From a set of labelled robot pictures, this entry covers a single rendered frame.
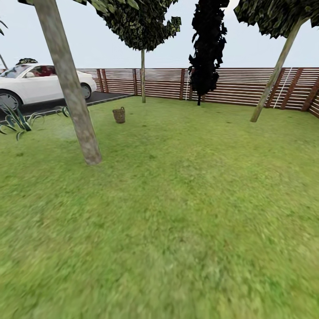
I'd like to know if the wicker basket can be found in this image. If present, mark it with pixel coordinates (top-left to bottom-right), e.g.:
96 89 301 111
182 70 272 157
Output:
113 106 125 124

